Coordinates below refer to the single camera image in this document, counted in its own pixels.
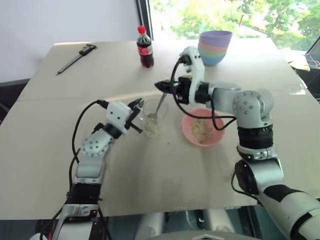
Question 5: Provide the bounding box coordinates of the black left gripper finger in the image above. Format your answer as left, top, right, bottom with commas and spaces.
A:
125, 122, 143, 134
128, 97, 146, 110

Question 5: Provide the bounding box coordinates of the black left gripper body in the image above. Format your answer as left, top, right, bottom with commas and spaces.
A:
124, 104, 141, 130

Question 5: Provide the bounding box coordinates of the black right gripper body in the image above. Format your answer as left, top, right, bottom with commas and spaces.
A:
172, 77, 193, 105

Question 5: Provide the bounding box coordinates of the metal spoon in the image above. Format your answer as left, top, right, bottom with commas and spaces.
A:
148, 92, 168, 119

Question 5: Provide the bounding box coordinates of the clear glass mug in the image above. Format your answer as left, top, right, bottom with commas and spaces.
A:
142, 99, 169, 138

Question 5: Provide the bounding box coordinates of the dry oatmeal portion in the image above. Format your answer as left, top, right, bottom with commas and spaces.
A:
144, 117, 161, 137
190, 118, 216, 145

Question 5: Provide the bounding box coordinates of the blue stacked bowl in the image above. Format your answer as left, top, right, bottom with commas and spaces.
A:
199, 51, 227, 67

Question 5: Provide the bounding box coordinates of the green stacked bowl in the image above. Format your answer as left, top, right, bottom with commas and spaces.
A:
198, 46, 229, 58

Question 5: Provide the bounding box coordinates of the pink stacked bowl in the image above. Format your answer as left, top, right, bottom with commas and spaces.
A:
197, 41, 230, 53

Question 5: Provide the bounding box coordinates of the purple stacked bowl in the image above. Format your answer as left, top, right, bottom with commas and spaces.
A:
198, 30, 233, 51

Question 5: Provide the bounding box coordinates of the cola bottle with red cap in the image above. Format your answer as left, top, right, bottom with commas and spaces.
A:
136, 25, 155, 69

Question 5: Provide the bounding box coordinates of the black vernier caliper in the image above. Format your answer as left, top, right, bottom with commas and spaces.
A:
55, 43, 94, 77

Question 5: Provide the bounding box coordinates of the silver rounded shape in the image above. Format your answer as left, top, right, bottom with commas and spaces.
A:
136, 211, 167, 240
206, 208, 237, 234

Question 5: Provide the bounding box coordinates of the black chair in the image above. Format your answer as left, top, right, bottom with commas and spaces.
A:
0, 78, 31, 124

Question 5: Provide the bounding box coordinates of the black side furniture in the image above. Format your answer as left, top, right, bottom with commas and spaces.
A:
295, 66, 320, 102

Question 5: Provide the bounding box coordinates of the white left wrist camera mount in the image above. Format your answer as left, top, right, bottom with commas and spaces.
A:
104, 100, 134, 135

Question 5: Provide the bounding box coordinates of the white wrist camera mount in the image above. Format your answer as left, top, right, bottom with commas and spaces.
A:
179, 46, 206, 104
104, 100, 134, 135

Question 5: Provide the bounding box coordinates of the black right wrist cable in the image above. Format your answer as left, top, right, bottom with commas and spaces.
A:
170, 56, 237, 131

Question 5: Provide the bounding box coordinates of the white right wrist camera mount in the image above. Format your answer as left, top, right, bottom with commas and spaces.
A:
179, 46, 206, 104

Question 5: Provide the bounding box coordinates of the dark window frame post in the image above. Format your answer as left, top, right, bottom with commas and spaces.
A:
135, 0, 154, 41

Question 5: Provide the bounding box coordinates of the black right elbow cable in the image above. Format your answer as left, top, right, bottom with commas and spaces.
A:
230, 169, 260, 199

